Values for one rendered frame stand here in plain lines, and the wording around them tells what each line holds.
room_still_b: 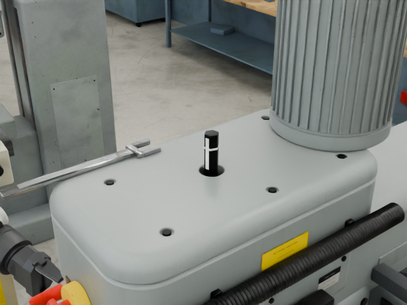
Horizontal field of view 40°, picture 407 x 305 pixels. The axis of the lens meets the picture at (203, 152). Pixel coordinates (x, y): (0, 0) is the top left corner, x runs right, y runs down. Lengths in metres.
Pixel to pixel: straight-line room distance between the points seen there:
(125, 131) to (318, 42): 4.43
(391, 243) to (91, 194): 0.57
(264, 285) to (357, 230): 0.19
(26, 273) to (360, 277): 0.66
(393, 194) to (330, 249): 0.27
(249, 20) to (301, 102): 6.37
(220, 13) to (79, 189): 6.95
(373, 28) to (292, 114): 0.18
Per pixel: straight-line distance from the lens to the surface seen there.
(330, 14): 0.81
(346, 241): 0.85
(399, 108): 5.33
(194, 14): 8.15
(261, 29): 7.08
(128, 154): 0.85
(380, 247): 1.06
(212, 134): 0.79
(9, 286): 3.03
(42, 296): 0.90
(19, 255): 1.24
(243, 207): 0.74
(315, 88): 0.85
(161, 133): 5.11
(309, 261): 0.80
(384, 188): 1.07
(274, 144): 0.89
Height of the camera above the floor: 2.31
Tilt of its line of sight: 29 degrees down
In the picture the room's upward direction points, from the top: straight up
